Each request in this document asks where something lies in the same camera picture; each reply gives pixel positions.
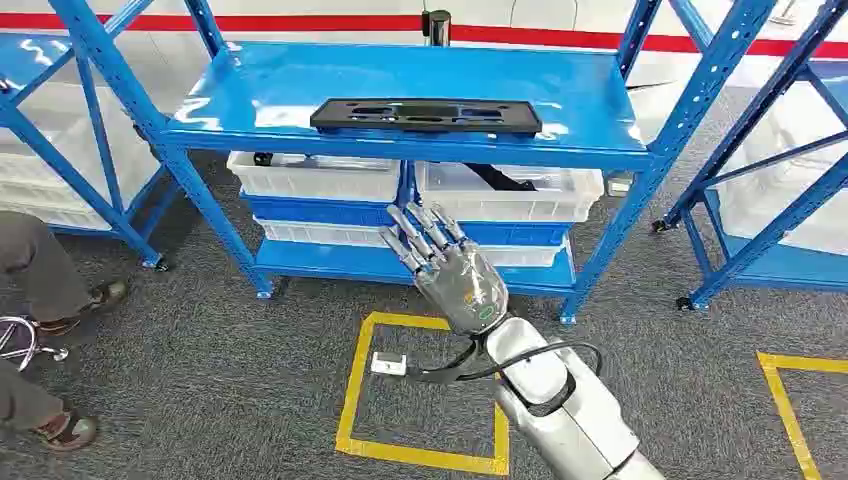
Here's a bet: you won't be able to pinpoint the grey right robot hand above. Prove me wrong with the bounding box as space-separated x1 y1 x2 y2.
377 201 511 337

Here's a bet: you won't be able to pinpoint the black plastic panel with cutouts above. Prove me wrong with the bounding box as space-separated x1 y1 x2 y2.
309 97 543 138

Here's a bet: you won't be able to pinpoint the low white plastic bin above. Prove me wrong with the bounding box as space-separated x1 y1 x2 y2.
473 241 575 269
254 218 399 250

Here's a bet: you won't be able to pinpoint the blue plastic bin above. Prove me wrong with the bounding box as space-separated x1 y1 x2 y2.
413 201 572 248
241 192 407 229

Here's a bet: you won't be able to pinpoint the white plastic bin, black part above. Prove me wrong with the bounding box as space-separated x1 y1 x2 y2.
415 160 605 225

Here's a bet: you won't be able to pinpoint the long black plastic part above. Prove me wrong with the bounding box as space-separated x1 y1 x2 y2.
463 162 538 193

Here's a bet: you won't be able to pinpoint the blue steel rack, stacked bins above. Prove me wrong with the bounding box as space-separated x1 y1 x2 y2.
49 0 780 326

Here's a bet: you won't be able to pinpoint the blue steel rack, large bin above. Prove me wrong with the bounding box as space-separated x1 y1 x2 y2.
652 0 848 313

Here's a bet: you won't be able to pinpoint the person's left shoe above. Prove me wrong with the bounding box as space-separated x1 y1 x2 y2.
36 279 130 336

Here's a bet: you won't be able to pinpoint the person's shoe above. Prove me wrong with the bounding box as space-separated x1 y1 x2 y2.
36 279 130 336
33 410 101 452

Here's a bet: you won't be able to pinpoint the blue steel shelf rack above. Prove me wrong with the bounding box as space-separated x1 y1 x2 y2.
0 0 181 273

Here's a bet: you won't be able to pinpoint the person's right shoe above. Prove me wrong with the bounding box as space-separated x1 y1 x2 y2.
33 410 101 452

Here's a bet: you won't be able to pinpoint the person's left leg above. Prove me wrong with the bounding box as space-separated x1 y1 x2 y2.
0 210 94 324

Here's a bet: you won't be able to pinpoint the person's leg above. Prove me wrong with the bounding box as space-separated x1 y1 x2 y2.
0 357 64 432
0 210 94 324

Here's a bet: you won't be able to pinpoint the translucent white storage bin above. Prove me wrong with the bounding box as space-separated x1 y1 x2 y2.
0 79 162 233

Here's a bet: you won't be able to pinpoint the chrome stool base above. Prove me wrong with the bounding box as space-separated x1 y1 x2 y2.
0 316 70 372

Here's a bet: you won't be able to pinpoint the person's right leg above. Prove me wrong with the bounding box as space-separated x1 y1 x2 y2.
0 357 64 432

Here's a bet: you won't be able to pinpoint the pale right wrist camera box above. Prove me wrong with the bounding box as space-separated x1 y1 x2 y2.
370 351 407 378

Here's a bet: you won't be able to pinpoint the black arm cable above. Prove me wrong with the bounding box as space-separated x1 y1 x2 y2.
457 334 604 384

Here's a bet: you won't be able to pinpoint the black cylindrical post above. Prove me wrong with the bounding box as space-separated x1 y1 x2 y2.
421 9 452 48

